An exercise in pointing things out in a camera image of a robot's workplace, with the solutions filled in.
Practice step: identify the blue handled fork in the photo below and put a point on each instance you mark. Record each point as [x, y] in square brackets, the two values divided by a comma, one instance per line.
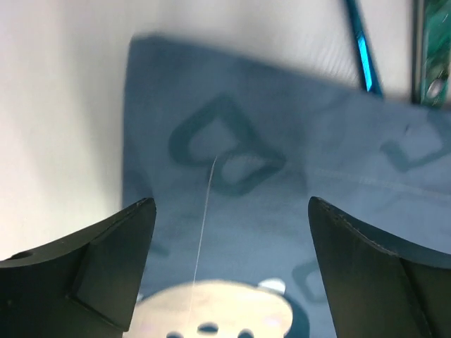
[366, 66]

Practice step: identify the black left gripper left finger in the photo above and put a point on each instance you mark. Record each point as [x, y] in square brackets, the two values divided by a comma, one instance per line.
[82, 285]

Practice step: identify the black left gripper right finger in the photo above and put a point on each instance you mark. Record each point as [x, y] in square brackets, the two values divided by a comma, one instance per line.
[378, 284]

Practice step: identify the green handled metal spoon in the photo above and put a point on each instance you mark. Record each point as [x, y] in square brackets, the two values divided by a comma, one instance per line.
[431, 52]

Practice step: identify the blue cartoon placemat cloth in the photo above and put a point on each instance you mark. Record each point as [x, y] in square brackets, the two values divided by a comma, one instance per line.
[232, 149]

